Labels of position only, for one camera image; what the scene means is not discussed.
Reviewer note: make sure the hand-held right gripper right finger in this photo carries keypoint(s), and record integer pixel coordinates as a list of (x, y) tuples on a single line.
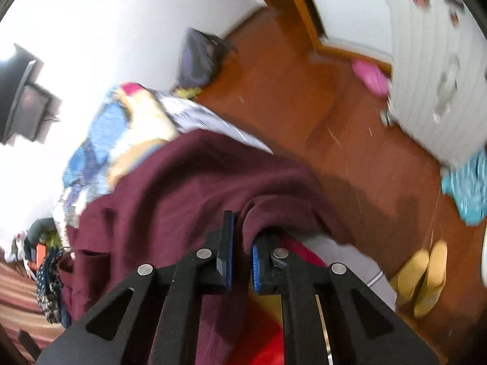
[(258, 270)]

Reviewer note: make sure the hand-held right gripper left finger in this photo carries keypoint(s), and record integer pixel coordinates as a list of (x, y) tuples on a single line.
[(228, 253)]

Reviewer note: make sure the maroon garment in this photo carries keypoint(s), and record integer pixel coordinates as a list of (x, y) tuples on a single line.
[(171, 197)]

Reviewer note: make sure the red cloth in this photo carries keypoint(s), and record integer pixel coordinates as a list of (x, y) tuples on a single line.
[(258, 342)]

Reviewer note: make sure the grey cloth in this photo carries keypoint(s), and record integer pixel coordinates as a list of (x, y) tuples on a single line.
[(354, 266)]

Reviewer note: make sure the yellow slipper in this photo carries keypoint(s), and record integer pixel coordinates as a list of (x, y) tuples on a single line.
[(409, 277), (432, 277)]

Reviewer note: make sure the patchwork printed blanket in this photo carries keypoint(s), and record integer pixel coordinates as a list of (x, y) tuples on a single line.
[(95, 133)]

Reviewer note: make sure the dark patterned garment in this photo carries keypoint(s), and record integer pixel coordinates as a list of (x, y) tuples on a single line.
[(49, 285)]

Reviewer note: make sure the orange box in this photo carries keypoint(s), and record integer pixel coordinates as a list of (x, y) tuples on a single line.
[(40, 256)]

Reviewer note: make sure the purple backpack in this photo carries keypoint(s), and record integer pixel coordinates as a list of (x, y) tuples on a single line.
[(198, 57)]

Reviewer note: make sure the striped pink curtain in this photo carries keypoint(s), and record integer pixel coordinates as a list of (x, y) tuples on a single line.
[(19, 304)]

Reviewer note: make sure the teal cloth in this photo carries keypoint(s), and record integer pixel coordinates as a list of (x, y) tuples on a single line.
[(466, 190)]

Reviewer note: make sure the pink slipper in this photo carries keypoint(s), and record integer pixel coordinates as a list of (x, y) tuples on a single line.
[(371, 76)]

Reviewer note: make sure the white striped wardrobe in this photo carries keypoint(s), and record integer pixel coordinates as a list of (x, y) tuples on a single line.
[(426, 83)]

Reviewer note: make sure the small black wall monitor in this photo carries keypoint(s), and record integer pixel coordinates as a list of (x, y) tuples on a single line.
[(34, 110)]

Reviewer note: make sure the wooden door frame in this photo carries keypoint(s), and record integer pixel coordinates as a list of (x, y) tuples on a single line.
[(300, 3)]

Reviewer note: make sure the wall-mounted black television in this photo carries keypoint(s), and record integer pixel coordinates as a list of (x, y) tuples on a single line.
[(15, 83)]

